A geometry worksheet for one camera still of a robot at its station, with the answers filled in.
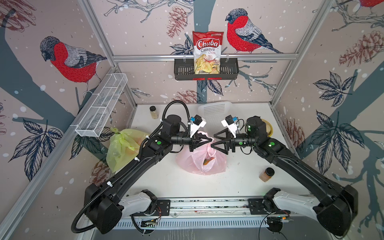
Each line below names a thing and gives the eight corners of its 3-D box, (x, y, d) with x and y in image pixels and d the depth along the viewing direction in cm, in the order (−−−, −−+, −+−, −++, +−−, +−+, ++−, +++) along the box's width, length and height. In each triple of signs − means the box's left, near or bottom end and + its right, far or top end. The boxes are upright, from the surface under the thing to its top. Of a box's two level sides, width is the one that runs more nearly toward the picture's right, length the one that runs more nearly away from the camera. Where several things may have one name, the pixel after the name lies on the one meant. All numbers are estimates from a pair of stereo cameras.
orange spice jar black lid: (260, 182, 84) (267, 175, 75) (258, 174, 86) (265, 167, 78) (267, 182, 84) (275, 175, 75) (265, 174, 86) (273, 167, 78)
